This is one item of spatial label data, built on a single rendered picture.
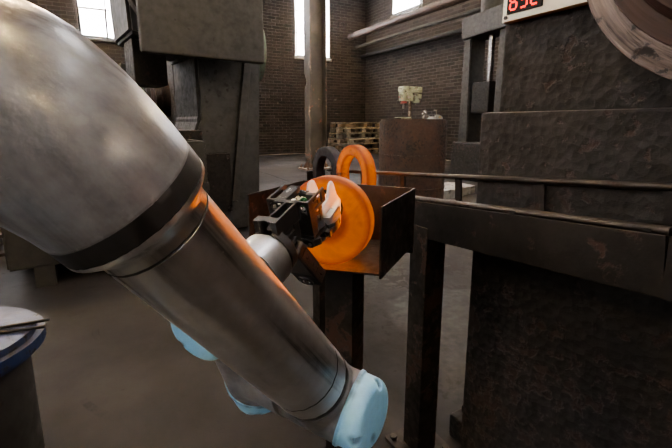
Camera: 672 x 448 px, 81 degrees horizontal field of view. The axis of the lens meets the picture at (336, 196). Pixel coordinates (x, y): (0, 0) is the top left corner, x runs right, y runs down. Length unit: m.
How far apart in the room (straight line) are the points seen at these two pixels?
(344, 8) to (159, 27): 9.71
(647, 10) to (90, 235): 0.65
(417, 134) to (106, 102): 3.14
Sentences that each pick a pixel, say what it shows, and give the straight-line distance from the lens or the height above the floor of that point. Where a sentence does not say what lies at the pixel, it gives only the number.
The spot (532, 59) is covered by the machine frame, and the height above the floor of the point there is 0.98.
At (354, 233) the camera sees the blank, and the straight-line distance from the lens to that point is 0.68.
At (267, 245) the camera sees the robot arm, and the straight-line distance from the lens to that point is 0.51.
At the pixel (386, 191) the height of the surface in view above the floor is 0.71.
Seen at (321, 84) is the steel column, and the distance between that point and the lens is 7.51.
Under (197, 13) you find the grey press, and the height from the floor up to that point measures 1.52.
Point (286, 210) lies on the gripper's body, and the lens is 0.55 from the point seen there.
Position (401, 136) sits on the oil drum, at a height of 0.74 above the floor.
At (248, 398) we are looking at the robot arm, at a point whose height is 0.53.
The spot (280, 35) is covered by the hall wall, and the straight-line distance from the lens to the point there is 11.16.
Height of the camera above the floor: 0.85
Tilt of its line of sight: 10 degrees down
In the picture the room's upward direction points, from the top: straight up
